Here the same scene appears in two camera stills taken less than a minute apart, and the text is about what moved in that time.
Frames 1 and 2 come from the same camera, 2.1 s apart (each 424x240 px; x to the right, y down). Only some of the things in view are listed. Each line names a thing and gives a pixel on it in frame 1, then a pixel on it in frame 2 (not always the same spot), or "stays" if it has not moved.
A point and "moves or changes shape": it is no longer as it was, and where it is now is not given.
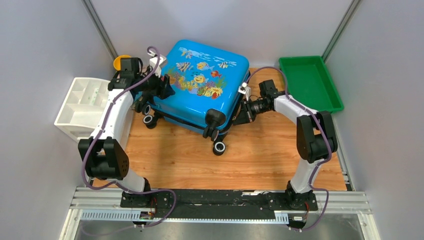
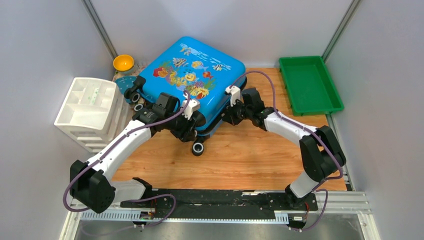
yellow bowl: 117,62 stays
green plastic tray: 309,83 stays
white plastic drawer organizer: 85,102 stays
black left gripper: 163,89 -> 187,135
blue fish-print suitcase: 206,83 moves or changes shape
